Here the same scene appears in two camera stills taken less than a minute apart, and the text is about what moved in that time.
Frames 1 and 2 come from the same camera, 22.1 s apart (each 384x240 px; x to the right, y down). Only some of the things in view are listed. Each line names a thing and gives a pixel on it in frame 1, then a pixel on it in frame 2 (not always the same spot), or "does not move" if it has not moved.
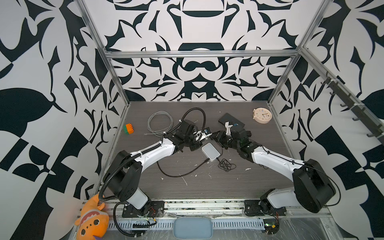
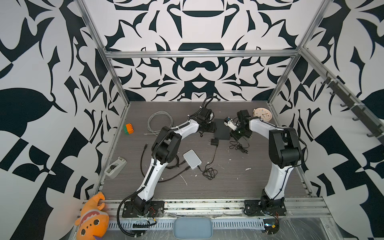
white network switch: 210,151 to 191,159
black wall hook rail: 352,103 does not move
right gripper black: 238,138 to 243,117
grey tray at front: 192,228 does not move
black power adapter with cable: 225,165 to 210,173
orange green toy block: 128,129 does not move
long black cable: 184,174 to 146,146
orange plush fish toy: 93,222 does not move
